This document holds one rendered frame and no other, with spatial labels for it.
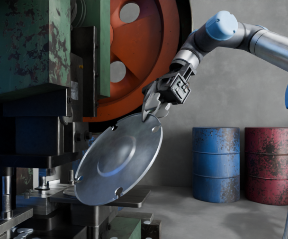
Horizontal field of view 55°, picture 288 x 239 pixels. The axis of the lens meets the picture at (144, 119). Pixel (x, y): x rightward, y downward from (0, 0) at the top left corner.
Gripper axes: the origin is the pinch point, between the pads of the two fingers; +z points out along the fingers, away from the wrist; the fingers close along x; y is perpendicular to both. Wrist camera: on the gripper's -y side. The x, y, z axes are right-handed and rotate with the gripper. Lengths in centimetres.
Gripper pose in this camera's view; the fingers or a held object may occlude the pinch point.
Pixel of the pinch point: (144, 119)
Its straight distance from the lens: 76.5
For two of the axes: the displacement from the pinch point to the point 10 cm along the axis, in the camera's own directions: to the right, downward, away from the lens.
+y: 6.4, 0.0, -7.7
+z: -5.0, 7.6, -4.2
